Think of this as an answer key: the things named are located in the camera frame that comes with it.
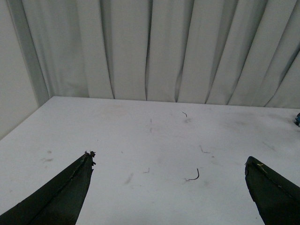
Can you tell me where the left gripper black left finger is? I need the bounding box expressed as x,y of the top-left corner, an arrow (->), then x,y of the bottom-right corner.
0,151 -> 95,225

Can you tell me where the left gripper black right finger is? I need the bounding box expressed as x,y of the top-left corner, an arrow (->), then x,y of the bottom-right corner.
245,156 -> 300,225

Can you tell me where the blue switch at table edge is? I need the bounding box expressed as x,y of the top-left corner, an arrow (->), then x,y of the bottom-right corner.
293,113 -> 300,127

